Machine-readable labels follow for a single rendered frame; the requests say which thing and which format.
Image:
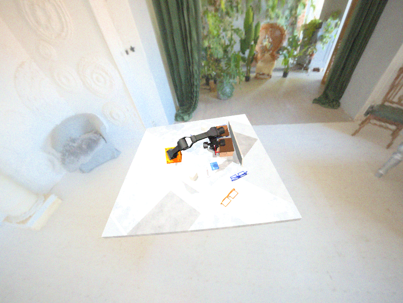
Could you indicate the orange glasses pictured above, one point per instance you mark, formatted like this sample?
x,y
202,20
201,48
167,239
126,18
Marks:
x,y
226,200

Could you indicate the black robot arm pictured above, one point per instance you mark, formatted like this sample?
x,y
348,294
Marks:
x,y
212,133

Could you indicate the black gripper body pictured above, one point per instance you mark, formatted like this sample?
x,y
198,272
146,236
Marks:
x,y
214,142

